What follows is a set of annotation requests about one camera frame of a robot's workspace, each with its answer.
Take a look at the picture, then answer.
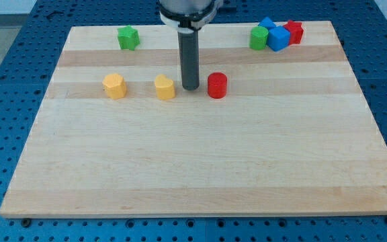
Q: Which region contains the yellow hexagon block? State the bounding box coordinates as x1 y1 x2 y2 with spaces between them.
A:
102 73 127 99

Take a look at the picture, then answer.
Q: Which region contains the red star block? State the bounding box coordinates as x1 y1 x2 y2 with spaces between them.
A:
283 20 304 45

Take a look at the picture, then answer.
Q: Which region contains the blue cube block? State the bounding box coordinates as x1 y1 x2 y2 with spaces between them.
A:
267 26 290 52

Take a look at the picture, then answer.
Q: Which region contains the wooden board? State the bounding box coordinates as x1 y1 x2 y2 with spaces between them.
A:
0 21 387 218

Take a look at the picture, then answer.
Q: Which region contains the yellow heart block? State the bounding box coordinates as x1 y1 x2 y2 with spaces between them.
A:
155 74 175 100

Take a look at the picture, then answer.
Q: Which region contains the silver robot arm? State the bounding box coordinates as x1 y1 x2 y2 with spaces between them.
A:
158 0 223 91

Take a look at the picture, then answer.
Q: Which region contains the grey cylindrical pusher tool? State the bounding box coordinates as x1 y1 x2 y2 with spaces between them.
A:
178 32 200 91

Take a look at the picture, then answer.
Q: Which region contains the green cylinder block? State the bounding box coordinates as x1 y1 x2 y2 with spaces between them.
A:
249 26 269 50

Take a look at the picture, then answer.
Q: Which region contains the blue triangle block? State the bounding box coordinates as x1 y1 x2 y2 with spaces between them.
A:
258 17 276 30

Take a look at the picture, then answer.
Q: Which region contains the green star block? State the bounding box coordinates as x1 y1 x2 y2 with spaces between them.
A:
118 25 140 50

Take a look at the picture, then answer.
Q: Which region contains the red cylinder block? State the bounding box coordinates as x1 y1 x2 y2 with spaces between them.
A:
208 72 228 99

